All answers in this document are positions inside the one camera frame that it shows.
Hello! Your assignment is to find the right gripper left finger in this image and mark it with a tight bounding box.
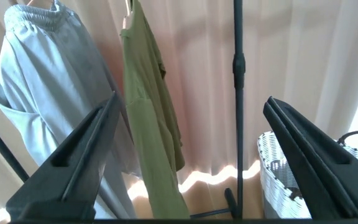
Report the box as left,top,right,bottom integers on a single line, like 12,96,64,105
6,92,121,220

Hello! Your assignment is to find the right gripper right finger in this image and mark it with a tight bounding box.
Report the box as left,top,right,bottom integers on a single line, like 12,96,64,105
262,96,358,218

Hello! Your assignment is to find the green long-sleeved shirt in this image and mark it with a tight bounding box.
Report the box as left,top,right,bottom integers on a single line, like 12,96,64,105
119,0,191,220

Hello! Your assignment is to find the pale blue-grey garment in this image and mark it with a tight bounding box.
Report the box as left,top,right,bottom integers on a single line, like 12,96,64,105
0,0,143,220

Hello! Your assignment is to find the white laundry basket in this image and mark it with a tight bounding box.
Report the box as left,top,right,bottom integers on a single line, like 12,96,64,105
256,130,358,220

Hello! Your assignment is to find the black clothes rack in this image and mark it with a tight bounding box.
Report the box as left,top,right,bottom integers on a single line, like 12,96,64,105
0,0,247,220

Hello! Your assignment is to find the beige curtain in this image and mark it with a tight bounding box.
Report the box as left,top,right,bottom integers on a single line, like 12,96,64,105
0,0,358,215

